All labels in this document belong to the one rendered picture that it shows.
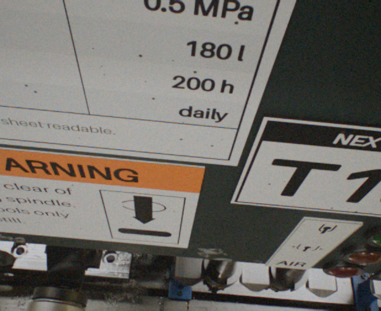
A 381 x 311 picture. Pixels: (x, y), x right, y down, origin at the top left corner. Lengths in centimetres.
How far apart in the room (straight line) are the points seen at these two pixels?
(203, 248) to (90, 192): 10
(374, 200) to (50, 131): 14
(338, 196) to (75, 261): 42
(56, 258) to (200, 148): 43
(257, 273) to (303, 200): 53
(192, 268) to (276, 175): 54
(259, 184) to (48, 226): 13
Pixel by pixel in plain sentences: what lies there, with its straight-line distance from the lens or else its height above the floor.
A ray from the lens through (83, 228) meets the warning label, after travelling 25.
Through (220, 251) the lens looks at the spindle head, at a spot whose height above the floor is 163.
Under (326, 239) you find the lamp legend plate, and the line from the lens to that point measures 25.
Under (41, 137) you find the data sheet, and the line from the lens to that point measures 17.
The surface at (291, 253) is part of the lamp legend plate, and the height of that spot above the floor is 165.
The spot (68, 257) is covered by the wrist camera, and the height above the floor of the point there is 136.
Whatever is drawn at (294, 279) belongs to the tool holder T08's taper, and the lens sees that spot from 70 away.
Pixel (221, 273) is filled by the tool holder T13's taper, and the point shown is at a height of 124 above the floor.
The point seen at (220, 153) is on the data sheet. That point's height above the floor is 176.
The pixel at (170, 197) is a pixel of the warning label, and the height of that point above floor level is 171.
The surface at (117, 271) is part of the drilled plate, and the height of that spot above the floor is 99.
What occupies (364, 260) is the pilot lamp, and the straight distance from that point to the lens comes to 27.
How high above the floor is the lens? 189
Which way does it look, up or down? 59 degrees down
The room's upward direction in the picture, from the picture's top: 8 degrees clockwise
